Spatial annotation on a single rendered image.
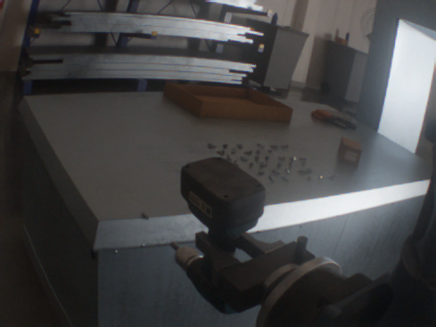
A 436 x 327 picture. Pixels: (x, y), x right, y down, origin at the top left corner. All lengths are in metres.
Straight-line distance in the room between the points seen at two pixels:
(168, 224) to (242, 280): 0.40
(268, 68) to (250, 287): 5.70
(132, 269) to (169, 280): 0.12
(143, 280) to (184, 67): 4.20
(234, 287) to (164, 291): 0.58
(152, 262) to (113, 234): 0.19
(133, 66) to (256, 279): 4.37
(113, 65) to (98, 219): 3.95
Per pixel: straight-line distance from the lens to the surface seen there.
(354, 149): 1.65
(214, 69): 5.37
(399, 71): 2.84
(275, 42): 6.15
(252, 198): 0.64
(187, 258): 0.82
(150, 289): 1.14
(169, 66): 5.09
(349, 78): 7.44
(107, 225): 0.92
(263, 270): 0.63
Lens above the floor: 1.09
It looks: 20 degrees down
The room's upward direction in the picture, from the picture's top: 14 degrees clockwise
